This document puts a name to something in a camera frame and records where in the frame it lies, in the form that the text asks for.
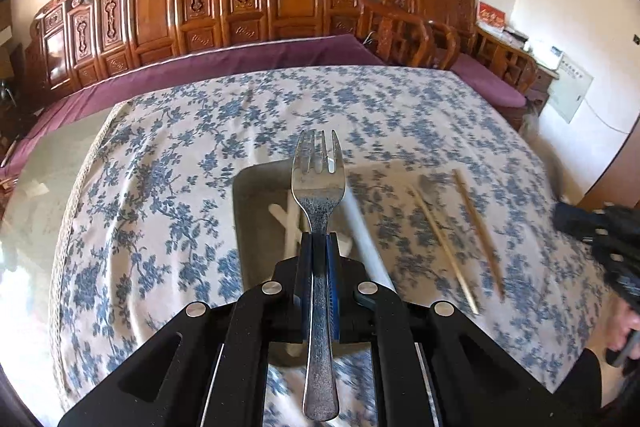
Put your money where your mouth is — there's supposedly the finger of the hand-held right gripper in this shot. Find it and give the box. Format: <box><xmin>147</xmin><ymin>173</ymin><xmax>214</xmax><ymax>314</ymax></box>
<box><xmin>554</xmin><ymin>203</ymin><xmax>609</xmax><ymax>241</ymax></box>

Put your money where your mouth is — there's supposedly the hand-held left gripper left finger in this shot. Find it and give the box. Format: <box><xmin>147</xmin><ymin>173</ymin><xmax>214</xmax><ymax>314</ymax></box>
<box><xmin>57</xmin><ymin>231</ymin><xmax>316</xmax><ymax>427</ymax></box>

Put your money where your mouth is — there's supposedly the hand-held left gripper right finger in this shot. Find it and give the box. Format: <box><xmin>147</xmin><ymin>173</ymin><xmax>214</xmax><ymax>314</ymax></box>
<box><xmin>325</xmin><ymin>232</ymin><xmax>561</xmax><ymax>427</ymax></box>

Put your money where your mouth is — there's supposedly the metal fork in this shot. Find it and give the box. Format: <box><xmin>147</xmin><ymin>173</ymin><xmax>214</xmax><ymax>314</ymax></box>
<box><xmin>291</xmin><ymin>129</ymin><xmax>347</xmax><ymax>423</ymax></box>

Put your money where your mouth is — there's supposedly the wooden chopstick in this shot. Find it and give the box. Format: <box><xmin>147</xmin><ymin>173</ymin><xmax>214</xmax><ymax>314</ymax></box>
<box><xmin>411</xmin><ymin>188</ymin><xmax>480</xmax><ymax>314</ymax></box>
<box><xmin>452</xmin><ymin>169</ymin><xmax>505</xmax><ymax>302</ymax></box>

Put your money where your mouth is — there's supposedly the person's right forearm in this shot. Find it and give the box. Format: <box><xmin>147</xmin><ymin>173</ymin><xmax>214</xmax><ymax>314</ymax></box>
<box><xmin>550</xmin><ymin>347</ymin><xmax>640</xmax><ymax>427</ymax></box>

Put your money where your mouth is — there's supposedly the person's right hand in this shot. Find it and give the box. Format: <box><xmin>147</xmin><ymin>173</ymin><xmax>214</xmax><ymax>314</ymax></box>
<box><xmin>605</xmin><ymin>302</ymin><xmax>640</xmax><ymax>378</ymax></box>

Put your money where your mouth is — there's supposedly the brown wooden door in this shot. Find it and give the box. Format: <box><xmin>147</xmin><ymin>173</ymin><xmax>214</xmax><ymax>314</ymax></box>
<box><xmin>582</xmin><ymin>122</ymin><xmax>640</xmax><ymax>212</ymax></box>

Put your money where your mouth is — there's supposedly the white electrical panel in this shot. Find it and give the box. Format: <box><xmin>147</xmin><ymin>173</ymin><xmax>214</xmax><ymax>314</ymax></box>
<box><xmin>547</xmin><ymin>53</ymin><xmax>595</xmax><ymax>124</ymax></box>

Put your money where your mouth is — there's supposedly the wooden side table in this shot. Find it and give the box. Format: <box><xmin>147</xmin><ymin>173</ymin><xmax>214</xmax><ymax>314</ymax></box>
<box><xmin>525</xmin><ymin>57</ymin><xmax>558</xmax><ymax>108</ymax></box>

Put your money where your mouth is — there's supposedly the blue floral tablecloth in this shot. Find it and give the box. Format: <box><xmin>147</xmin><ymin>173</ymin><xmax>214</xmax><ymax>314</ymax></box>
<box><xmin>47</xmin><ymin>66</ymin><xmax>621</xmax><ymax>427</ymax></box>

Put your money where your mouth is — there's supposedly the white carton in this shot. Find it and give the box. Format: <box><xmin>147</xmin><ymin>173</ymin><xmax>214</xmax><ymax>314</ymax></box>
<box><xmin>530</xmin><ymin>42</ymin><xmax>563</xmax><ymax>70</ymax></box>

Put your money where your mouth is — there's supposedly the purple armchair cushion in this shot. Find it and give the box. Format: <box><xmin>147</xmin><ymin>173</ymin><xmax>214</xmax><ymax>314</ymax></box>
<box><xmin>450</xmin><ymin>54</ymin><xmax>528</xmax><ymax>108</ymax></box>

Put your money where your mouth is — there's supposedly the white tissue box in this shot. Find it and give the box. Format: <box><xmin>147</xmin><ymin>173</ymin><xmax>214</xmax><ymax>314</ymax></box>
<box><xmin>500</xmin><ymin>27</ymin><xmax>530</xmax><ymax>50</ymax></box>

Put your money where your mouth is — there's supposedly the red gift box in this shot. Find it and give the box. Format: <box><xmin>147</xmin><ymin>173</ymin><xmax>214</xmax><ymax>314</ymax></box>
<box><xmin>475</xmin><ymin>1</ymin><xmax>507</xmax><ymax>32</ymax></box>

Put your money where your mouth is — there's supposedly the purple sofa cushion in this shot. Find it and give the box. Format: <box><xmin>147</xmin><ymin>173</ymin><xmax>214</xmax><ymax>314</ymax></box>
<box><xmin>0</xmin><ymin>34</ymin><xmax>386</xmax><ymax>180</ymax></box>

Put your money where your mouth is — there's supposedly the carved wooden sofa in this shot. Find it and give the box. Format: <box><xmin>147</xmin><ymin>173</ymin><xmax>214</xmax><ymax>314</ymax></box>
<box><xmin>22</xmin><ymin>0</ymin><xmax>461</xmax><ymax>102</ymax></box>

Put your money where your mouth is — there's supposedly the white wall cable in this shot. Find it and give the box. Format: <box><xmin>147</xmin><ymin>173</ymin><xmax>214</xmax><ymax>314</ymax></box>
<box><xmin>582</xmin><ymin>99</ymin><xmax>631</xmax><ymax>135</ymax></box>

